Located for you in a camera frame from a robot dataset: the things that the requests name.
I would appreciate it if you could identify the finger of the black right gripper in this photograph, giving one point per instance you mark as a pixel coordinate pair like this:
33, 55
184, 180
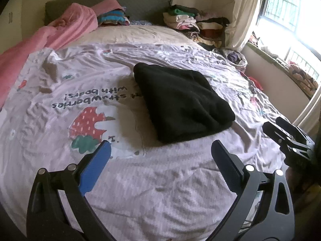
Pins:
297, 133
283, 139

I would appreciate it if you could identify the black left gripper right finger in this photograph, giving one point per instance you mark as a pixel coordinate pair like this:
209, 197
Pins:
274, 218

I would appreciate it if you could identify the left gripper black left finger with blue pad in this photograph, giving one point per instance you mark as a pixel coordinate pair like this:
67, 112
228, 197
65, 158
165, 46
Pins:
46, 217

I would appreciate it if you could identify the black sweater with orange patches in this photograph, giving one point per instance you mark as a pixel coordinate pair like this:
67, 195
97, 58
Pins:
181, 104

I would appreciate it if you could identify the pile of folded clothes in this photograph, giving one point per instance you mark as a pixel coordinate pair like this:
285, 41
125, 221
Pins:
206, 28

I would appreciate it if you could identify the blue striped folded clothes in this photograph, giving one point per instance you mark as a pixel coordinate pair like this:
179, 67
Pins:
114, 18

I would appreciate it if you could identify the patterned cloth on windowsill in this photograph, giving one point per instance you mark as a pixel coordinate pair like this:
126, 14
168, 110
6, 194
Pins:
306, 82

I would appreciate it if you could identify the red cloth beside bed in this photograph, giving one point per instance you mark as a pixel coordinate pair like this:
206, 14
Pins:
256, 83

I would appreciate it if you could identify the purple crumpled garment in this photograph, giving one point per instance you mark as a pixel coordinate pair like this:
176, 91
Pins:
235, 58

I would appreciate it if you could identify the window with metal grille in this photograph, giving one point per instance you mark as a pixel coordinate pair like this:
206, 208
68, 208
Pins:
286, 30

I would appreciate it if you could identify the white strawberry bear duvet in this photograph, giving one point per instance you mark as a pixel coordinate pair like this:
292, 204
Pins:
65, 102

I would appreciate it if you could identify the cream curtain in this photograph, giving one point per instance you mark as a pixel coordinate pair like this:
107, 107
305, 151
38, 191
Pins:
244, 16

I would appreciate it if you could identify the dark grey headboard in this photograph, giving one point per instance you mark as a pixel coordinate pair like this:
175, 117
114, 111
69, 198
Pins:
136, 10

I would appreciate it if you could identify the pink fleece blanket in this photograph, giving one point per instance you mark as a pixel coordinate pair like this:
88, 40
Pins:
76, 21

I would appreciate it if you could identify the pink pillow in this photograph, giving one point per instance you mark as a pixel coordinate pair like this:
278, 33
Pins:
106, 6

